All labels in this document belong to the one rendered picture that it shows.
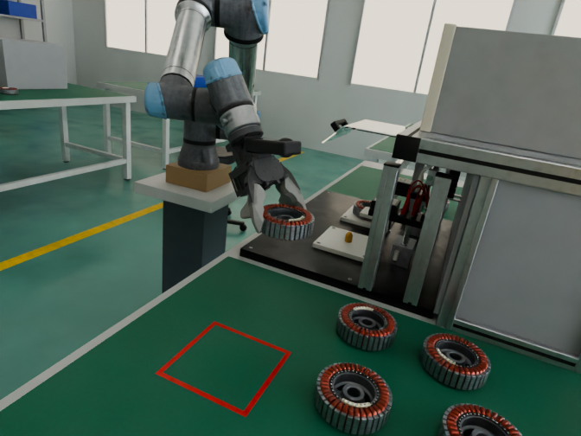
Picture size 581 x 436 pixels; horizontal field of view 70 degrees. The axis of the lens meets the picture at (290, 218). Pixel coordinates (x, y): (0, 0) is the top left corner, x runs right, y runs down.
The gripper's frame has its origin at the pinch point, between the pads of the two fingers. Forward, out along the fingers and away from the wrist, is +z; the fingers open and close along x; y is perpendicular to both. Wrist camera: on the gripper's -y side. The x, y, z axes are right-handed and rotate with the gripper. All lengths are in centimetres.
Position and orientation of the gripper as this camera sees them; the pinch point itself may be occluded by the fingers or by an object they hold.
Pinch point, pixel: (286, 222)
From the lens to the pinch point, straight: 79.8
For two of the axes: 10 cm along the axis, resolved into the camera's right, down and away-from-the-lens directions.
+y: -6.3, 3.0, 7.1
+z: 3.6, 9.3, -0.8
